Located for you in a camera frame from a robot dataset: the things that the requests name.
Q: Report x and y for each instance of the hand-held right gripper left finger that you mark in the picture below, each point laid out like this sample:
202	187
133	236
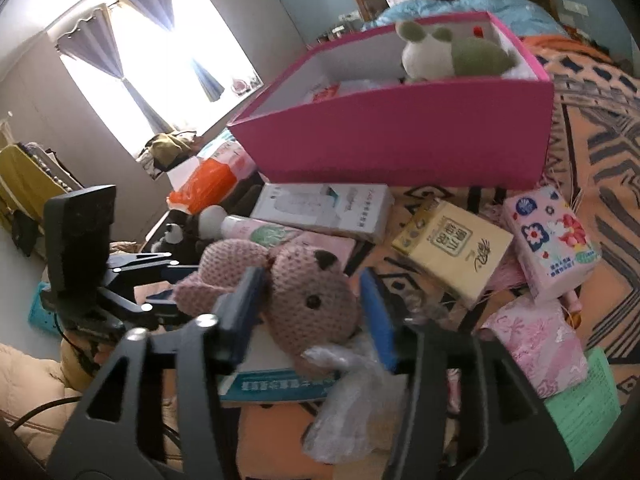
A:
245	315

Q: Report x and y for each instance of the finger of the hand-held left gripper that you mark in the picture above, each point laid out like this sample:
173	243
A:
145	262
145	312

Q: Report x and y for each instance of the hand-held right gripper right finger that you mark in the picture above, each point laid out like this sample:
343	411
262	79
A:
380	320

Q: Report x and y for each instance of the pale pink knitted plush toy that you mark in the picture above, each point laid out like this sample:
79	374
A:
310	305

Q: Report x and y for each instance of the pink storage box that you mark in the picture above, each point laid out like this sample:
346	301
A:
400	135

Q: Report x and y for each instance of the green plush toy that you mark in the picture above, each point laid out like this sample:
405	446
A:
470	55

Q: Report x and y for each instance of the person's left forearm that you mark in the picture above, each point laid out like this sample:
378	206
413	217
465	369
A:
30	375

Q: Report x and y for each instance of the panda plush toy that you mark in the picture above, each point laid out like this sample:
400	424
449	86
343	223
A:
172	234

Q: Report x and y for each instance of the white blue flat box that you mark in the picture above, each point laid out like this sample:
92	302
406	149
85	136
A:
270	385

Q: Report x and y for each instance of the cyan plastic basket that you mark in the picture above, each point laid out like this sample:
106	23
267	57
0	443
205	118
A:
42	310

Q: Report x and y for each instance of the white lotion bottle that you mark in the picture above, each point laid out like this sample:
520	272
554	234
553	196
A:
260	232

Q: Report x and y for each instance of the pink flat box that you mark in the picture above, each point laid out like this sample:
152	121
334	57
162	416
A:
330	251

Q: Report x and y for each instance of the crumpled clear plastic bag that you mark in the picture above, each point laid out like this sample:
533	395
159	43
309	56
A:
350	400

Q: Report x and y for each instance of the orange plastic bag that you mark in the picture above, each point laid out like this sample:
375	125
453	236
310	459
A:
205	185

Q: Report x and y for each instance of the yellow tissue packet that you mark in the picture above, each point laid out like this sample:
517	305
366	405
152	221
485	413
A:
450	250

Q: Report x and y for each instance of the olive clothes pile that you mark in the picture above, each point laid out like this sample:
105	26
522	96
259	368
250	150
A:
167	150

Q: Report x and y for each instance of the white product box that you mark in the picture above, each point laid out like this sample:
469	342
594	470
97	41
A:
320	205

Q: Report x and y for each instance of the white red plastic package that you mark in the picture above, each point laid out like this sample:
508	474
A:
230	152

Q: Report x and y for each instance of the grey blue curtain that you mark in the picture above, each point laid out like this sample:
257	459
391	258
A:
100	55
160	5

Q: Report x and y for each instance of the floral tissue packet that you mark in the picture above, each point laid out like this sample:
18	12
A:
550	240

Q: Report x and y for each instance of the bright window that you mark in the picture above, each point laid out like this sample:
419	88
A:
165	45

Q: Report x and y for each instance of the green flat box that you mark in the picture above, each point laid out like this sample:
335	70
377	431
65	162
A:
585	410

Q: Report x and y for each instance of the orange patterned blanket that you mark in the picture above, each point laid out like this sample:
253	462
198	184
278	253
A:
600	160

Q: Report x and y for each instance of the red item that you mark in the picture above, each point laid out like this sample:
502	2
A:
480	31

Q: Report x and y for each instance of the blue duvet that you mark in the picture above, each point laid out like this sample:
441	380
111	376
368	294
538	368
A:
525	10

